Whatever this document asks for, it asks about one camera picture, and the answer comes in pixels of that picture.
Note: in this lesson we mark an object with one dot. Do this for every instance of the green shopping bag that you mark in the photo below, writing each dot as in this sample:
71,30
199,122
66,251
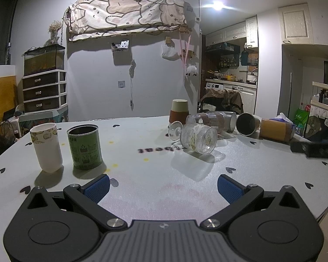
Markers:
301,117

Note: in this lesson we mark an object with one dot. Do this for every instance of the white paper cup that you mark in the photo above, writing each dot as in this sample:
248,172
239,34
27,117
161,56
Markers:
47,147

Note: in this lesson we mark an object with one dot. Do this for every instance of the orange brown paper cup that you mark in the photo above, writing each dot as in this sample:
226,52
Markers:
277,130

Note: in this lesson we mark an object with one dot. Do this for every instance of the clear glass with brown pattern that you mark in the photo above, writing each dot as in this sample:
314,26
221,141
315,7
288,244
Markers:
212,119

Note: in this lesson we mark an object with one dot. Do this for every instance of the glass fish tank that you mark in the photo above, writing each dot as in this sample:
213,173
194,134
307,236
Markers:
44,59

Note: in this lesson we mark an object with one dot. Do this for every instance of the dark cup with beige outside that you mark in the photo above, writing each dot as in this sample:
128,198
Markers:
247,124

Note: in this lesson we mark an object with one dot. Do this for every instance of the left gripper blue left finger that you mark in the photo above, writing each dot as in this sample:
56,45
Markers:
84,200

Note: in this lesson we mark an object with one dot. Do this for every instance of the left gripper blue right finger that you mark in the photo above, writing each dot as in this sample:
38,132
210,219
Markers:
241,199

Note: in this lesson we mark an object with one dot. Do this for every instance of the dried flowers in vase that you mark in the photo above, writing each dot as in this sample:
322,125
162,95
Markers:
53,29

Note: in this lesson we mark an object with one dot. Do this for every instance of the brown jacket on chair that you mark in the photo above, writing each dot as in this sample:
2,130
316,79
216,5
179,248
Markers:
227,100

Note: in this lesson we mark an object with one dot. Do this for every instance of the clear ribbed glass cup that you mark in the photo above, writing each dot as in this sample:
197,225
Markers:
199,138

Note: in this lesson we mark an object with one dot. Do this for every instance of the white wall socket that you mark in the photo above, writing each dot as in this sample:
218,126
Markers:
121,84

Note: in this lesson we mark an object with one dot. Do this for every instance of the green tin can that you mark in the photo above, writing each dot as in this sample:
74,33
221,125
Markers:
85,146

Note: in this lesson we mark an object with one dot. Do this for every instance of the small clear stemmed glass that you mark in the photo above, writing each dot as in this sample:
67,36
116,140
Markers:
174,130

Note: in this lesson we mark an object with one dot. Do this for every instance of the cartoon patterned hanging cloth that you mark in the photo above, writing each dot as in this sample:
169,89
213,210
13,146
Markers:
107,18

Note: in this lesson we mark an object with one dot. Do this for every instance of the brown and beige paper cup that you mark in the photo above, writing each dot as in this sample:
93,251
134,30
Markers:
179,111

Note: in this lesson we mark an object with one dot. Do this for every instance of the white drawer unit dark drawers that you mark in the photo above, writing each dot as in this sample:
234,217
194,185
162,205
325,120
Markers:
45,91

